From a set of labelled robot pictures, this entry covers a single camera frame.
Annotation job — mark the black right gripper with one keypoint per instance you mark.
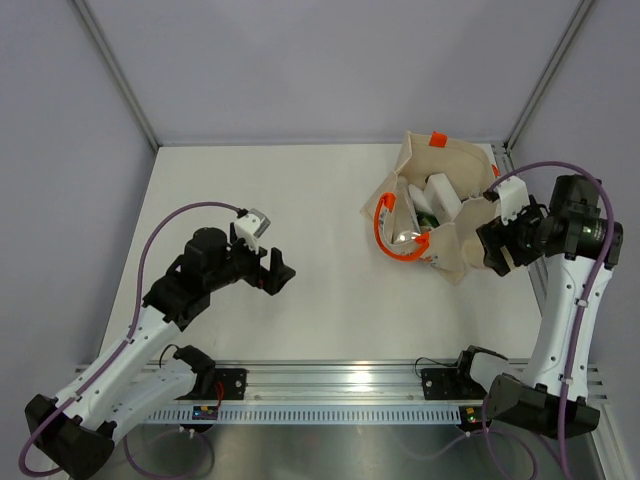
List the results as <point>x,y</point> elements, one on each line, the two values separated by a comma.
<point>495,235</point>

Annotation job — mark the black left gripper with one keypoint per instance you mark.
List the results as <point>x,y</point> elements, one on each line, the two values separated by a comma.
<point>268,280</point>

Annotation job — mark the green dish soap bottle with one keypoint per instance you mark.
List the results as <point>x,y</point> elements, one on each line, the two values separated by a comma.
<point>427,221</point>

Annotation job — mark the white box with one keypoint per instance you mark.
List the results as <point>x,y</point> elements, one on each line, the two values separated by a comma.
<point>442,198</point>

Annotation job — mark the white bottle black cap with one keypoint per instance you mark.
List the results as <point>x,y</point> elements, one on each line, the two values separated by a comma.
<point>419,200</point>

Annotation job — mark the cream pump bottle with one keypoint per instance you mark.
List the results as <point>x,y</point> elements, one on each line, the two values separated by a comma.
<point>473,252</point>

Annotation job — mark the silver tube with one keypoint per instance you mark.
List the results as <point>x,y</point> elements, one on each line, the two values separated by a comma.
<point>406,227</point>

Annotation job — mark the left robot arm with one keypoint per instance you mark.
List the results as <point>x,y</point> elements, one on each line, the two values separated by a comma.
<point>79,427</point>

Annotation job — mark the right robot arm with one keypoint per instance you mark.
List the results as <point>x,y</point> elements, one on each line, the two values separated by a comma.
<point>580,243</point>

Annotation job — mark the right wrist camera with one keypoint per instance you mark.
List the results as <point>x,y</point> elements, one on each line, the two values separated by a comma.
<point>513,197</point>

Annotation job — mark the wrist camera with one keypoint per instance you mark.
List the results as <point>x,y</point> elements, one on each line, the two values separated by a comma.
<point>513,197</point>
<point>249,226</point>

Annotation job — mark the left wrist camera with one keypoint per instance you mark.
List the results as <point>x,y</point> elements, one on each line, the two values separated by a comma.
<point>249,226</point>

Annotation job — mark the canvas bag orange handles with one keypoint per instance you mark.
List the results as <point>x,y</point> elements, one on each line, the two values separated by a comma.
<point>469,168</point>

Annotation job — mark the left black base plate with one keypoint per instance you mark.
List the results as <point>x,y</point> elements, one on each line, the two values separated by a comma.
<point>229,382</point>

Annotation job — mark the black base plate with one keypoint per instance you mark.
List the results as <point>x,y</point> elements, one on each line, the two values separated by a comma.
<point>448,384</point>
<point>229,382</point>

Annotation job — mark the aluminium rail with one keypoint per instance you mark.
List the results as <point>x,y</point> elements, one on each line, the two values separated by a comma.
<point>335,382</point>

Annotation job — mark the white slotted cable duct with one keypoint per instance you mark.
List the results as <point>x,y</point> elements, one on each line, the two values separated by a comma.
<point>417,414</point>

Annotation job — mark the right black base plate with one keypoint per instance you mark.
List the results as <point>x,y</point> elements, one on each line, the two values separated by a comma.
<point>448,384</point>

